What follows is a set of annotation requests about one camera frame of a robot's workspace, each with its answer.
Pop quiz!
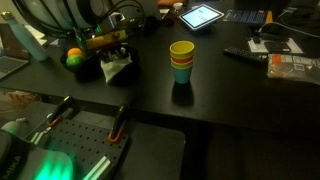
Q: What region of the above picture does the black clamp orange grip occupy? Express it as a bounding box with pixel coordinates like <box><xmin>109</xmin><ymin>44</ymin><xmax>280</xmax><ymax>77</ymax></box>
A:
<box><xmin>46</xmin><ymin>95</ymin><xmax>76</xmax><ymax>128</ymax></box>
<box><xmin>107</xmin><ymin>104</ymin><xmax>129</xmax><ymax>144</ymax></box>

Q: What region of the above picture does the open silver laptop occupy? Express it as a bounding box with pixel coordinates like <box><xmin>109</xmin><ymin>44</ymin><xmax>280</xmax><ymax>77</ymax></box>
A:
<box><xmin>0</xmin><ymin>23</ymin><xmax>31</xmax><ymax>81</ymax></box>

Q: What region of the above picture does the tablet with lit screen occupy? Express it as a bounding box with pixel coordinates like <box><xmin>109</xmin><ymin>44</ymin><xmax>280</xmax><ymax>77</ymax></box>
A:
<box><xmin>178</xmin><ymin>3</ymin><xmax>225</xmax><ymax>31</ymax></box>

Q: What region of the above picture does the teal plastic cup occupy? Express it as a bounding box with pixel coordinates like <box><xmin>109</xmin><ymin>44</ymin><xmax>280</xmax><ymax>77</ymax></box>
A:
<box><xmin>171</xmin><ymin>63</ymin><xmax>194</xmax><ymax>85</ymax></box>

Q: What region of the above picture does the small bottle white cap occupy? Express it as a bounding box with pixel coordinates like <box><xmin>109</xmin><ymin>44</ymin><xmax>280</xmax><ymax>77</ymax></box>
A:
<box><xmin>171</xmin><ymin>2</ymin><xmax>185</xmax><ymax>18</ymax></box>

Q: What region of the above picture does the black flat device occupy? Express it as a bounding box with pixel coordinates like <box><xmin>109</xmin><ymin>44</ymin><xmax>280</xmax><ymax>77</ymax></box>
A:
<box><xmin>263</xmin><ymin>40</ymin><xmax>292</xmax><ymax>54</ymax></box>

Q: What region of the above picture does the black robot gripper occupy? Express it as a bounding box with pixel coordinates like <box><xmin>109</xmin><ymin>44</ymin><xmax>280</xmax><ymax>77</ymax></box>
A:
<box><xmin>76</xmin><ymin>27</ymin><xmax>132</xmax><ymax>64</ymax></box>

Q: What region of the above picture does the white paper sheet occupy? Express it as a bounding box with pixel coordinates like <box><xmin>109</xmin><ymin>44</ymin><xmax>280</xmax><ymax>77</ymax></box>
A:
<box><xmin>247</xmin><ymin>36</ymin><xmax>305</xmax><ymax>55</ymax></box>

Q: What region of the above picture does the yellow plastic cup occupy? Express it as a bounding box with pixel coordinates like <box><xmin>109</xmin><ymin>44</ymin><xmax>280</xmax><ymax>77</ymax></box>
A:
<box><xmin>169</xmin><ymin>40</ymin><xmax>196</xmax><ymax>60</ymax></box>

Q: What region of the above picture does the bare person forearm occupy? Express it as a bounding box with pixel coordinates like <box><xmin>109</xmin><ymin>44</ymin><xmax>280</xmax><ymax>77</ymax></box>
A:
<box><xmin>156</xmin><ymin>0</ymin><xmax>182</xmax><ymax>8</ymax></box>

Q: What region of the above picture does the black remote control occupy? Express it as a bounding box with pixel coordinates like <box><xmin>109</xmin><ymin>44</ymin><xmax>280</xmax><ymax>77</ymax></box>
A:
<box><xmin>222</xmin><ymin>46</ymin><xmax>270</xmax><ymax>65</ymax></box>

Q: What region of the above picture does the green fruit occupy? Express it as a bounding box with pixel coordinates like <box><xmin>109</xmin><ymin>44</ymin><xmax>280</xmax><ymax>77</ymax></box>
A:
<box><xmin>65</xmin><ymin>54</ymin><xmax>86</xmax><ymax>68</ymax></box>

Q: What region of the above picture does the clear plastic packet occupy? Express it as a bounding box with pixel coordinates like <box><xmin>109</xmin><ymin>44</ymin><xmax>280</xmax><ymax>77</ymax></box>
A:
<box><xmin>266</xmin><ymin>53</ymin><xmax>320</xmax><ymax>85</ymax></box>

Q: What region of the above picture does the yellow-green plastic cup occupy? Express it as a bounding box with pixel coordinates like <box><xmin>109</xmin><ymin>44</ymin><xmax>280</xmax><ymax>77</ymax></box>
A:
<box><xmin>170</xmin><ymin>59</ymin><xmax>194</xmax><ymax>70</ymax></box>

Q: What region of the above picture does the black perforated board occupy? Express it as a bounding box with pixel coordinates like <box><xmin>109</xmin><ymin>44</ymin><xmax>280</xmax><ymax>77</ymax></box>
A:
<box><xmin>31</xmin><ymin>118</ymin><xmax>130</xmax><ymax>180</ymax></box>

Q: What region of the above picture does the black bowl with fruit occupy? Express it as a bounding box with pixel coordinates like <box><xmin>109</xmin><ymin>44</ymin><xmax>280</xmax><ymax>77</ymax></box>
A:
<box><xmin>59</xmin><ymin>45</ymin><xmax>102</xmax><ymax>81</ymax></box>

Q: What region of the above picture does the orange plastic cup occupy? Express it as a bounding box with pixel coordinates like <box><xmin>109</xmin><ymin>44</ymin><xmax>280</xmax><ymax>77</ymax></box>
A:
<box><xmin>170</xmin><ymin>55</ymin><xmax>195</xmax><ymax>65</ymax></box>

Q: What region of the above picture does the teal water bottle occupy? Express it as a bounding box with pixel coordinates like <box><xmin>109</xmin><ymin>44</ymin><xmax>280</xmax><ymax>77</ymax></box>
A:
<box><xmin>0</xmin><ymin>11</ymin><xmax>50</xmax><ymax>63</ymax></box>

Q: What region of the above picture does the blue keypad device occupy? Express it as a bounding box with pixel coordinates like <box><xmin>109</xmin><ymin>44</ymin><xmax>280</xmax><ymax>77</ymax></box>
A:
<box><xmin>222</xmin><ymin>9</ymin><xmax>274</xmax><ymax>25</ymax></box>

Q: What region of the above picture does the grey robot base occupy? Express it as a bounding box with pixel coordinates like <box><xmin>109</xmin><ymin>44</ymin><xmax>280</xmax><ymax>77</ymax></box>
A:
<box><xmin>0</xmin><ymin>119</ymin><xmax>74</xmax><ymax>180</ymax></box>

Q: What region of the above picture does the orange fruit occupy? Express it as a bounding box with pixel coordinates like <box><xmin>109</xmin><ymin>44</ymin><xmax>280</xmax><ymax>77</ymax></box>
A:
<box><xmin>67</xmin><ymin>47</ymin><xmax>85</xmax><ymax>58</ymax></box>

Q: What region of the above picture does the white cloth towel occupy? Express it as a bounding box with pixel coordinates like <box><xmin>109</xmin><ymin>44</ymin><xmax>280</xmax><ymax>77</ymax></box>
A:
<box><xmin>99</xmin><ymin>49</ymin><xmax>134</xmax><ymax>84</ymax></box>

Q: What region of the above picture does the black stapler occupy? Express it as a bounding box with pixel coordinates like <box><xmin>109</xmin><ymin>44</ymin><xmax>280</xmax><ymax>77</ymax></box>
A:
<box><xmin>256</xmin><ymin>21</ymin><xmax>292</xmax><ymax>42</ymax></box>

